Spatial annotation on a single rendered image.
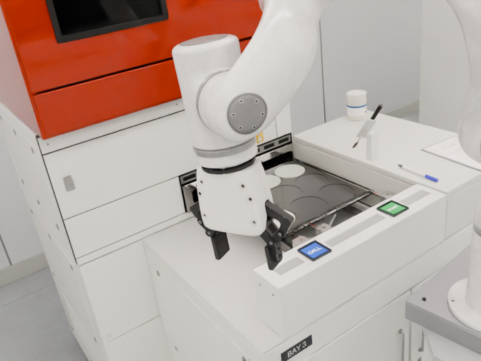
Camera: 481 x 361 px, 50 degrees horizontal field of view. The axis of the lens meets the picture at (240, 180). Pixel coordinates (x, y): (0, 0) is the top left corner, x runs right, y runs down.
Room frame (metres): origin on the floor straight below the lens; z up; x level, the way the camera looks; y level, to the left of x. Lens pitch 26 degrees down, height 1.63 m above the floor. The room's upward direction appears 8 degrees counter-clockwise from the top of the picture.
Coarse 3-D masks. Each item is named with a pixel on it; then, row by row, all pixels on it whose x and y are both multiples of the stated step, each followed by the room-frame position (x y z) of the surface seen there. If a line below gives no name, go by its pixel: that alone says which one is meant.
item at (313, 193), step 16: (304, 176) 1.47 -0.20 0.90; (320, 176) 1.45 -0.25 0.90; (272, 192) 1.39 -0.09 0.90; (288, 192) 1.38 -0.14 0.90; (304, 192) 1.36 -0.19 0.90; (320, 192) 1.35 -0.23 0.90; (336, 192) 1.33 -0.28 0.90; (352, 192) 1.32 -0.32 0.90; (288, 208) 1.27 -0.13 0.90; (304, 208) 1.26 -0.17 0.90; (320, 208) 1.25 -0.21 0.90
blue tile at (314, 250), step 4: (312, 244) 0.98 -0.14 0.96; (316, 244) 0.98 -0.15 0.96; (304, 248) 0.97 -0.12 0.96; (308, 248) 0.97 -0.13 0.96; (312, 248) 0.97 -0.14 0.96; (316, 248) 0.97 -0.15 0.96; (320, 248) 0.96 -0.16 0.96; (324, 248) 0.96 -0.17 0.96; (304, 252) 0.96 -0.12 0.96; (308, 252) 0.95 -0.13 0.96; (312, 252) 0.95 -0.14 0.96; (316, 252) 0.95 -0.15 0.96; (320, 252) 0.95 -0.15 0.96; (312, 256) 0.94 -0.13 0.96
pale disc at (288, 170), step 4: (280, 168) 1.55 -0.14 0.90; (284, 168) 1.54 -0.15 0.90; (288, 168) 1.54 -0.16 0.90; (292, 168) 1.54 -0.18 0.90; (296, 168) 1.53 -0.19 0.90; (300, 168) 1.53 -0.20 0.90; (304, 168) 1.52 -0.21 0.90; (276, 172) 1.53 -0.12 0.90; (280, 172) 1.52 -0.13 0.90; (284, 172) 1.52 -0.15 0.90; (288, 172) 1.51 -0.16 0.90; (292, 172) 1.51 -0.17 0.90; (296, 172) 1.50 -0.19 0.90; (300, 172) 1.50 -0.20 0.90; (280, 176) 1.49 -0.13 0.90; (284, 176) 1.49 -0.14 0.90; (288, 176) 1.48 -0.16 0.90; (292, 176) 1.48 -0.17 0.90
